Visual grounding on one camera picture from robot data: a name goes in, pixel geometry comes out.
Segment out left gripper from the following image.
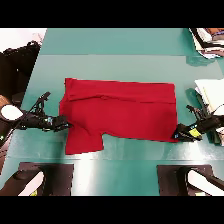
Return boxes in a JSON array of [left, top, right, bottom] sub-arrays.
[[49, 114, 71, 133]]

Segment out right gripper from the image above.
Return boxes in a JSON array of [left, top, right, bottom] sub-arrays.
[[171, 123, 203, 143]]

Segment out red T-shirt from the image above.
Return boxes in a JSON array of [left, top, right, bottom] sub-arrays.
[[58, 77, 180, 156]]

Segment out dark green garment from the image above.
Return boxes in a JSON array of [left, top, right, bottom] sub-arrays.
[[185, 87, 224, 146]]

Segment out white garment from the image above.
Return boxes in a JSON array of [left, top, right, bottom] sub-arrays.
[[194, 77, 224, 117]]

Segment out heap of clothes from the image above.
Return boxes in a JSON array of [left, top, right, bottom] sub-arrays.
[[187, 27, 224, 61]]

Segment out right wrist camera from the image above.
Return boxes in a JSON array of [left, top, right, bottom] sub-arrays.
[[185, 104, 212, 122]]

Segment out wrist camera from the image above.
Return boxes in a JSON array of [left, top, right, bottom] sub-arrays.
[[31, 91, 53, 115], [185, 104, 212, 122]]

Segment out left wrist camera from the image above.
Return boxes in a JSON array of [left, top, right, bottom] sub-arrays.
[[31, 91, 53, 115]]

